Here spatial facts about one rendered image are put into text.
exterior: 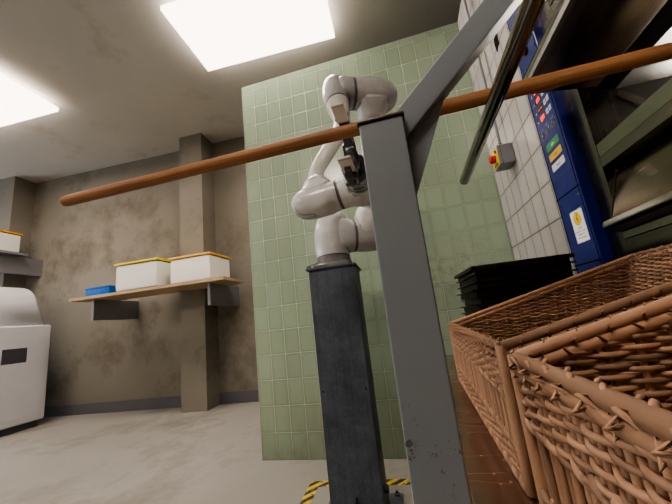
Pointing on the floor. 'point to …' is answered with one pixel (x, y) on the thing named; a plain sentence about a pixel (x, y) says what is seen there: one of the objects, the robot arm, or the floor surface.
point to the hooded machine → (22, 360)
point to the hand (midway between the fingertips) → (341, 132)
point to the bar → (402, 297)
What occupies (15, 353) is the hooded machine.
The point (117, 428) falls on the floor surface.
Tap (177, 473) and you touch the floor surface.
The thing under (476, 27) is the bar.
